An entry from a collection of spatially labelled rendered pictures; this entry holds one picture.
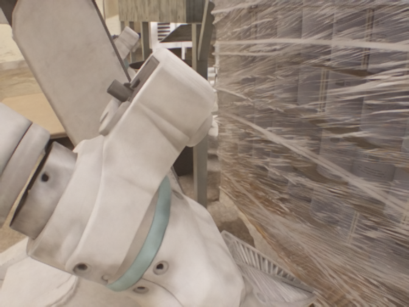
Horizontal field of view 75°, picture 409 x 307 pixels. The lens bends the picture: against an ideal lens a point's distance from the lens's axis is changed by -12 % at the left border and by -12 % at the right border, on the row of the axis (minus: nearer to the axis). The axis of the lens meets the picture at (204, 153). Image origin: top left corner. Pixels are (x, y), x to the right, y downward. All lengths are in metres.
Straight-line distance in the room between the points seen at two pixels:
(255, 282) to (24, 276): 0.45
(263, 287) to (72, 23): 0.28
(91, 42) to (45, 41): 0.04
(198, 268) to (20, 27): 0.27
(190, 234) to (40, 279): 0.41
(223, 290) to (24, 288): 0.44
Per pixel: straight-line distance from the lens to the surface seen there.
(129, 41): 0.59
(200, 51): 0.94
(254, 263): 0.25
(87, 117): 0.33
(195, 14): 1.02
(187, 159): 1.63
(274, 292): 0.24
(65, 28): 0.31
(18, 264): 0.64
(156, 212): 0.16
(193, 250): 0.16
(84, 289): 0.40
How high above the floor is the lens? 0.83
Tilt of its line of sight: 26 degrees down
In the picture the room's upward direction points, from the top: straight up
